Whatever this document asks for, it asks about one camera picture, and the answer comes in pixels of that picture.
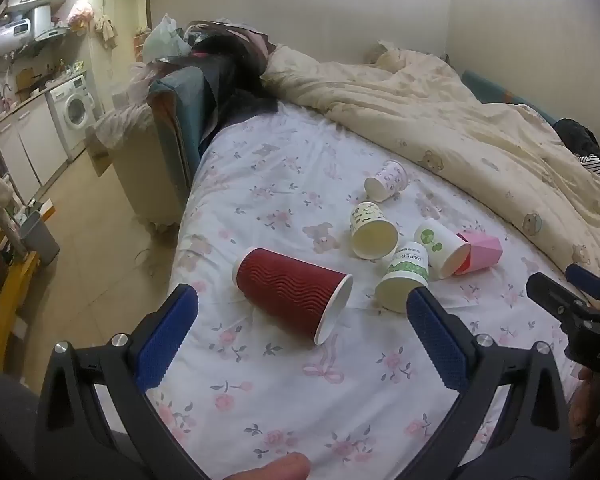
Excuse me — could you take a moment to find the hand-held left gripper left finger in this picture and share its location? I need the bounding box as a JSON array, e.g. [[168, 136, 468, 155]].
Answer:
[[34, 283, 212, 480]]

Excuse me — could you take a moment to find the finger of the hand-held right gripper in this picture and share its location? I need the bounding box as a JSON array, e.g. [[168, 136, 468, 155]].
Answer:
[[565, 263, 600, 312], [525, 272, 589, 324]]

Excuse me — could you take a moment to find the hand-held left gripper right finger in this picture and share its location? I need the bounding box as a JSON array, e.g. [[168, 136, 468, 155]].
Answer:
[[405, 285, 574, 480]]

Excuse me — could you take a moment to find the red corrugated paper cup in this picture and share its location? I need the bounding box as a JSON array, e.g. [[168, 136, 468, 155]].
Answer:
[[232, 247, 355, 346]]

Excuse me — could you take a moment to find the white paper cup green label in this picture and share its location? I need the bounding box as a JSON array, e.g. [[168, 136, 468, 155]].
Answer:
[[374, 241, 431, 314]]

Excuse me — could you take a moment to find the white paper cup green clover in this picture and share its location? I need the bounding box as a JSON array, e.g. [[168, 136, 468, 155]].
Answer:
[[413, 218, 472, 280]]

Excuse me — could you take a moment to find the cream paper cup green print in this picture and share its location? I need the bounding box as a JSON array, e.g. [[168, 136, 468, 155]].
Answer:
[[349, 201, 400, 260]]

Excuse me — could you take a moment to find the pink patterned paper cup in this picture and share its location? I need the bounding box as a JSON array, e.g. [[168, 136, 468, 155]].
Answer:
[[363, 159, 410, 203]]

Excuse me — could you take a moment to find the person's right hand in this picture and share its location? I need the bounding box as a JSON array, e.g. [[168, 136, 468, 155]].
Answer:
[[569, 366, 600, 441]]

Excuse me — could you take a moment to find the person's left hand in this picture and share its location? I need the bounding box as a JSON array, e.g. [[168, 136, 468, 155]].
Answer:
[[228, 452, 312, 480]]

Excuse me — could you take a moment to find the black garment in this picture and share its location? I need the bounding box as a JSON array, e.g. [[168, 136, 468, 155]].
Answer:
[[554, 118, 600, 162]]

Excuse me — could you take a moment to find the grey trash bin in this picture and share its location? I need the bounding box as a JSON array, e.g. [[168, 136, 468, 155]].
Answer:
[[19, 209, 61, 267]]

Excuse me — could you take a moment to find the yellow wooden chair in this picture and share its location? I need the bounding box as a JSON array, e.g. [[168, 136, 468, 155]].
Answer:
[[0, 226, 41, 374]]

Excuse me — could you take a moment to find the cream fabric covered furniture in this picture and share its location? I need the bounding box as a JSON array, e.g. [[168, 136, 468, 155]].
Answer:
[[86, 102, 192, 227]]

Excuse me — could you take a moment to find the floral bed sheet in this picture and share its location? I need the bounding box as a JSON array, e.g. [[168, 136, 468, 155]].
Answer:
[[147, 95, 588, 480]]

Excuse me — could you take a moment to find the cream bear print duvet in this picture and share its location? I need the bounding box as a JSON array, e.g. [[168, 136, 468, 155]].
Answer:
[[259, 40, 600, 292]]

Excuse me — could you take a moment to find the blue pillow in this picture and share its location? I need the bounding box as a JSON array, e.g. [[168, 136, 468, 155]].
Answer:
[[461, 69, 557, 127]]

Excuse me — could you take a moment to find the blue grey headboard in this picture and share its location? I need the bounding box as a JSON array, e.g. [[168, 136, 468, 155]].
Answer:
[[147, 54, 237, 202]]

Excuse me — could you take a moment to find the white kitchen cabinet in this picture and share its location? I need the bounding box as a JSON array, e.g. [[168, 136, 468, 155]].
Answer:
[[0, 94, 72, 202]]

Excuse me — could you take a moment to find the white washing machine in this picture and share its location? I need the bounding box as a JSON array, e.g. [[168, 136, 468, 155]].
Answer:
[[46, 73, 99, 162]]

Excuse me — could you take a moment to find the pile of dark clothes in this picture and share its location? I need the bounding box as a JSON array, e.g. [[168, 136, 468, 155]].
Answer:
[[189, 19, 282, 128]]

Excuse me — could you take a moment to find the white plastic bag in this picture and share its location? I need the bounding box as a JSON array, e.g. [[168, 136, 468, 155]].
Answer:
[[142, 13, 194, 62]]

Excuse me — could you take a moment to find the hanging cream cloth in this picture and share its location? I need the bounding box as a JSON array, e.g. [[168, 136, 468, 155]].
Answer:
[[93, 9, 119, 52]]

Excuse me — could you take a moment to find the pink hanging bag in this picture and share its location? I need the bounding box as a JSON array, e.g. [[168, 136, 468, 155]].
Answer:
[[67, 0, 95, 29]]

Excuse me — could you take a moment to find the white water heater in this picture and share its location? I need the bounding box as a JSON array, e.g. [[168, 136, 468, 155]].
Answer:
[[0, 3, 54, 62]]

